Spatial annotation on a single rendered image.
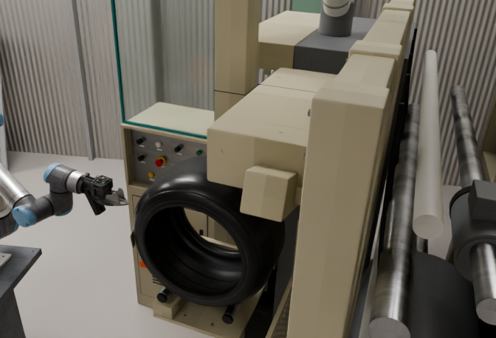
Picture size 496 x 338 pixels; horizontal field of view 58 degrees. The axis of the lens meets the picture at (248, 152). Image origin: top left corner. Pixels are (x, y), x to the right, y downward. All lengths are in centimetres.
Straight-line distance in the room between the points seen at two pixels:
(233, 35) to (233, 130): 67
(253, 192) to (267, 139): 13
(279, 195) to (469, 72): 370
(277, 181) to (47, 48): 403
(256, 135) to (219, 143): 10
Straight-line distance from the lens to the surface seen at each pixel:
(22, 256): 274
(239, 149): 104
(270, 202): 95
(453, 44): 439
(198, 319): 191
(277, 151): 101
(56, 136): 511
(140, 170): 257
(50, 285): 344
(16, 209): 196
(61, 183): 194
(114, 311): 314
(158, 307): 191
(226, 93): 171
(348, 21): 212
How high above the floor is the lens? 220
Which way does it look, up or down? 26 degrees down
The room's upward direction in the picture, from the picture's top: 2 degrees clockwise
